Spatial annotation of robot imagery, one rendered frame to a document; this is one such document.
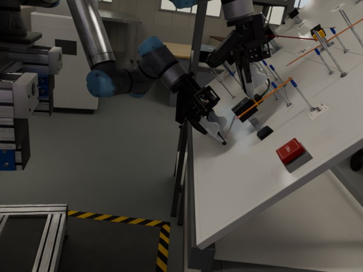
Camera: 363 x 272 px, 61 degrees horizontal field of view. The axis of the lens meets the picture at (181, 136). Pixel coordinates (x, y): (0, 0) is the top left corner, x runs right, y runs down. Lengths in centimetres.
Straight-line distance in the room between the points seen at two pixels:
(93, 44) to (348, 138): 66
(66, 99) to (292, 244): 327
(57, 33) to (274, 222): 315
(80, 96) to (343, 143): 338
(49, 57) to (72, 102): 252
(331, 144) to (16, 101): 74
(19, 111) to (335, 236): 93
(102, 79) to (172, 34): 650
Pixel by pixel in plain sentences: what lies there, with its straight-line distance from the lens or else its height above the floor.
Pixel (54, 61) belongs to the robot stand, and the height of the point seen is 108.
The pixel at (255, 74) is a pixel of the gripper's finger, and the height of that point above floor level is 120.
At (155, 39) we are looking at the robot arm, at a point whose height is 125.
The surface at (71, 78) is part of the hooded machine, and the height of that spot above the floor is 43.
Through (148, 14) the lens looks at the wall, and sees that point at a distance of 723.
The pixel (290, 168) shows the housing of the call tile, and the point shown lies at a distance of 68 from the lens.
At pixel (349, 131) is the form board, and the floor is 116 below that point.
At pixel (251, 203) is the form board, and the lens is 68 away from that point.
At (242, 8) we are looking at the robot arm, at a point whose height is 136.
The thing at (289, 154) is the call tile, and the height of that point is 110.
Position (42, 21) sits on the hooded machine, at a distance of 372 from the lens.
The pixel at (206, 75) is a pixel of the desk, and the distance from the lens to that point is 444.
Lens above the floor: 135
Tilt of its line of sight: 23 degrees down
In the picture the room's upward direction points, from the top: 8 degrees clockwise
